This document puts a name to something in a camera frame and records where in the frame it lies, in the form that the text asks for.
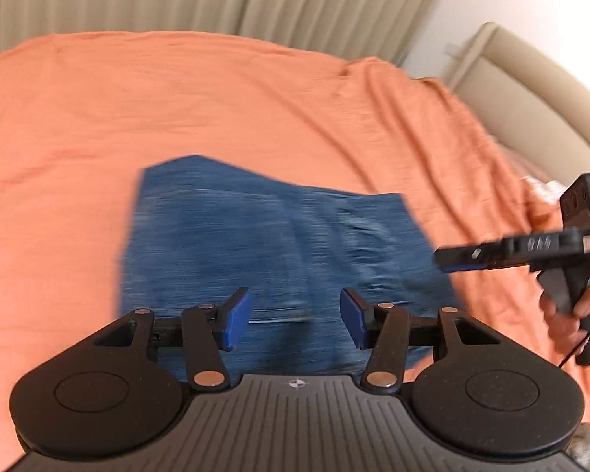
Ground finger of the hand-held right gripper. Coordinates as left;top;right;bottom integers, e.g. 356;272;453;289
433;240;506;274

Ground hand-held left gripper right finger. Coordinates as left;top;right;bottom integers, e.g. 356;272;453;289
339;287;501;391

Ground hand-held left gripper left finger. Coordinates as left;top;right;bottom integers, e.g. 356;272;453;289
93;287;253;391

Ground blue denim pants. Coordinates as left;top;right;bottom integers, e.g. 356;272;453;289
115;154;462;385

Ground person's right hand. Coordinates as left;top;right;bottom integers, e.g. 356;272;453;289
540;274;590;351

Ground orange duvet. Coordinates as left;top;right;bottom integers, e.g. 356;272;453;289
341;56;590;426

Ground beige upholstered headboard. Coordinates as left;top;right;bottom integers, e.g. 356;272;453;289
445;22;590;192

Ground orange bed sheet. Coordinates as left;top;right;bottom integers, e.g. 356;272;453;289
0;31;590;458

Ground black cable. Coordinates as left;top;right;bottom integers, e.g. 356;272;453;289
557;304;590;369

